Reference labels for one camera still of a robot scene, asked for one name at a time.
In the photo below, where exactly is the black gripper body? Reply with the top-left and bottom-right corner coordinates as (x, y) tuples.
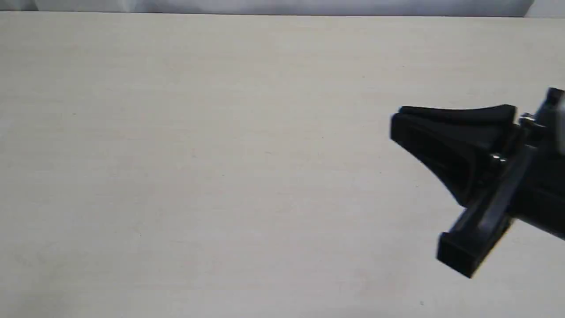
(437, 114), (564, 278)

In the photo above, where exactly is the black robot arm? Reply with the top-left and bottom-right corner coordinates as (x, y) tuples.
(390, 104), (564, 278)

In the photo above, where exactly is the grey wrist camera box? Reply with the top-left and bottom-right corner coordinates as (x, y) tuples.
(535, 87), (565, 156)

